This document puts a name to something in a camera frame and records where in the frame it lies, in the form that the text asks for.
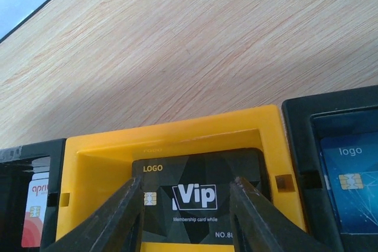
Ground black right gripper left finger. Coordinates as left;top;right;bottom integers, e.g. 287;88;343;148
44;176;144;252

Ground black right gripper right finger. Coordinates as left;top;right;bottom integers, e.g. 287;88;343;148
230;177;337;251

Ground black vip card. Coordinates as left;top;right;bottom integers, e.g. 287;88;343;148
132;148;271;245

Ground black plastic bin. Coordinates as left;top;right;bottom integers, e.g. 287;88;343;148
1;139;66;251

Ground white card red circles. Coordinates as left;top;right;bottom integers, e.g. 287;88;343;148
21;172;49;248

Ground black bin with blue cards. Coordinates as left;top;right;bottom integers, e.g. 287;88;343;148
282;86;377;251

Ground blue cards stack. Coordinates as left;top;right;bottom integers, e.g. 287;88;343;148
320;132;377;234

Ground yellow plastic bin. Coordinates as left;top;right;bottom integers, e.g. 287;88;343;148
56;105;306;251

